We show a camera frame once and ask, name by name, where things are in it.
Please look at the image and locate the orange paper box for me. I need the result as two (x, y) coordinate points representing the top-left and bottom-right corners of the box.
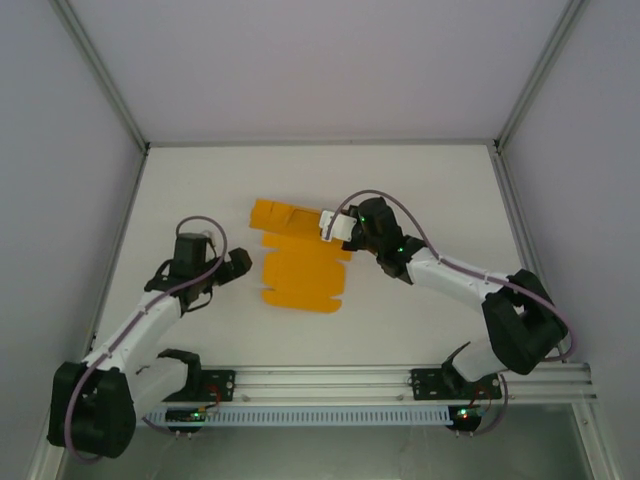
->
(248, 198), (355, 315)

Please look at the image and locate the left green circuit board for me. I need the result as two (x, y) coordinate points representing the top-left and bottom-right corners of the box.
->
(164, 407), (221, 426)

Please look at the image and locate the green circuit board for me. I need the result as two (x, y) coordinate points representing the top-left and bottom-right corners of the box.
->
(451, 405), (489, 427)
(164, 407), (221, 426)

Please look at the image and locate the right green circuit board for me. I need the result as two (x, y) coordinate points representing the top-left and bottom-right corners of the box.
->
(451, 405), (489, 427)

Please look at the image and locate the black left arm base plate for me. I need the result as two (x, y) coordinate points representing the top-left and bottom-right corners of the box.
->
(198, 368), (237, 402)

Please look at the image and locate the aluminium mounting rail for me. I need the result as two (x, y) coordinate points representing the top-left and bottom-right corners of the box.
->
(159, 362), (599, 402)

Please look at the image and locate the aluminium table side rail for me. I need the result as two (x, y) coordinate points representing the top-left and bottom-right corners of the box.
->
(490, 149), (594, 366)

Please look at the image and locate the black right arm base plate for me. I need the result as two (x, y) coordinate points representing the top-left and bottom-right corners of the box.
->
(409, 368), (504, 402)

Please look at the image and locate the pale blue slotted cable duct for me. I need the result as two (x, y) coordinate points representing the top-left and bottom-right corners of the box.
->
(142, 404), (452, 427)

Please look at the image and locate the aluminium frame post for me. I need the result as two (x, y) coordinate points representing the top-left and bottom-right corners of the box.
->
(492, 0), (591, 153)
(47, 0), (152, 153)

